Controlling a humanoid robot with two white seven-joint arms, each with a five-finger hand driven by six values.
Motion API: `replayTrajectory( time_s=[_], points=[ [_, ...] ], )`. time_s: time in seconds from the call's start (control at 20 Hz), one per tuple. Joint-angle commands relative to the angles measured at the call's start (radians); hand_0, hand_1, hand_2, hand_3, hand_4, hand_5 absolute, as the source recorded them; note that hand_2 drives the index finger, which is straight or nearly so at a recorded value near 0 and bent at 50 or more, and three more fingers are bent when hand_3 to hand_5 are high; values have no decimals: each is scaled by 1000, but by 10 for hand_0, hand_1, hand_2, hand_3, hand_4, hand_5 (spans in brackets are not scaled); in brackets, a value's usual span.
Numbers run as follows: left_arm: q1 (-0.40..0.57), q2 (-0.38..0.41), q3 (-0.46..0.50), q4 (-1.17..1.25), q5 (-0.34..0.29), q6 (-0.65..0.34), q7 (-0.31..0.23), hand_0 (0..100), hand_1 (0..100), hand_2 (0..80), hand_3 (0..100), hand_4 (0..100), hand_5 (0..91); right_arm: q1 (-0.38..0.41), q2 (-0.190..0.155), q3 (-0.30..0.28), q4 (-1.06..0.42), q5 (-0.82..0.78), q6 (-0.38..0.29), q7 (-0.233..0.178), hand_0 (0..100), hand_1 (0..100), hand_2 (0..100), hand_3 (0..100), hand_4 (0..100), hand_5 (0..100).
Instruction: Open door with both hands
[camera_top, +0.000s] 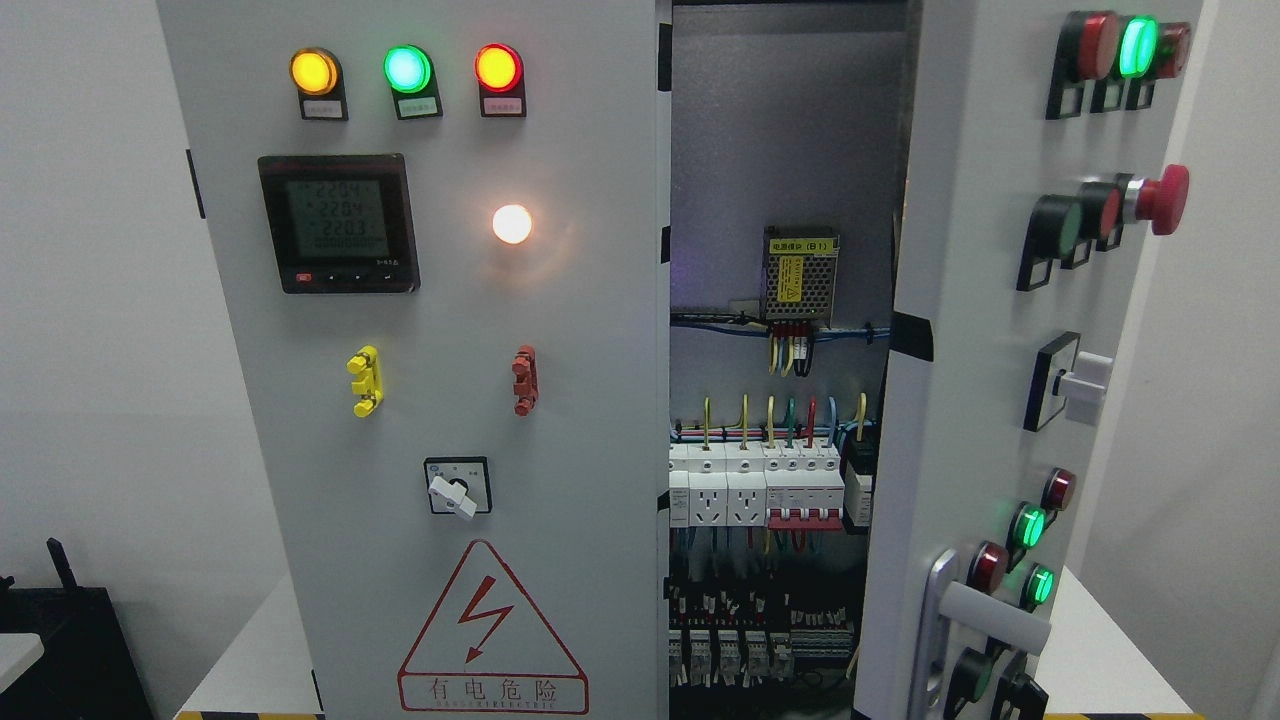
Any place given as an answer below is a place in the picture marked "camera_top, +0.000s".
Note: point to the grey cabinet door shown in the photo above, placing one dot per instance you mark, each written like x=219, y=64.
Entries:
x=579, y=143
x=1022, y=114

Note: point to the white door rotary knob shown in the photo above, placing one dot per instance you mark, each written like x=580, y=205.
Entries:
x=1067, y=380

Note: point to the red terminal connector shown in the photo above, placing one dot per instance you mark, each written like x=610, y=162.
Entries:
x=525, y=383

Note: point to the metal mesh power supply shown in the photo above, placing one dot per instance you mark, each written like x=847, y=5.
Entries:
x=799, y=273

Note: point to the white glowing indicator lamp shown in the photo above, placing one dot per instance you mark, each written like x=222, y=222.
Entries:
x=512, y=224

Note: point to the black white surge protector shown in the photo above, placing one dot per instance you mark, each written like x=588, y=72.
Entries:
x=859, y=469

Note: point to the yellow terminal connector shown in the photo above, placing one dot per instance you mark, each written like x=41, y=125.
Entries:
x=366, y=384

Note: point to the grey electrical cabinet body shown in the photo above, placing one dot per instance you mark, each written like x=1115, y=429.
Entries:
x=784, y=113

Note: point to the relay terminal row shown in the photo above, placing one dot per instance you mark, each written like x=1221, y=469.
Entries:
x=744, y=636

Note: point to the red indicator lamp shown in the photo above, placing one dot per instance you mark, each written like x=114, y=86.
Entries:
x=498, y=68

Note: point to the red electric hazard warning sign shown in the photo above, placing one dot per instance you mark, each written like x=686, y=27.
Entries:
x=487, y=648

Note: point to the black digital power meter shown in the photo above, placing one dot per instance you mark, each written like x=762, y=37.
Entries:
x=341, y=223

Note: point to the green indicator lamp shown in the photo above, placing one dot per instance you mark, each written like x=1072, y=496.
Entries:
x=408, y=69

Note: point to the yellow indicator lamp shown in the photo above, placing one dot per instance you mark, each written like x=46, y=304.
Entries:
x=314, y=71

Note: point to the red emergency stop button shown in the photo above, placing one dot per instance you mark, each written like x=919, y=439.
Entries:
x=1157, y=200

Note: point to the black box at left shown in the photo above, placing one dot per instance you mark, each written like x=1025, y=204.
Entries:
x=87, y=671

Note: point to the red handled circuit breaker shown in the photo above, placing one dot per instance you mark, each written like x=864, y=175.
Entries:
x=805, y=490

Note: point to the white rotary selector switch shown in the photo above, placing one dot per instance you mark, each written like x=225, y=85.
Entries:
x=458, y=485

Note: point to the silver door handle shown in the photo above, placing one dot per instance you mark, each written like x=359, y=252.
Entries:
x=940, y=694

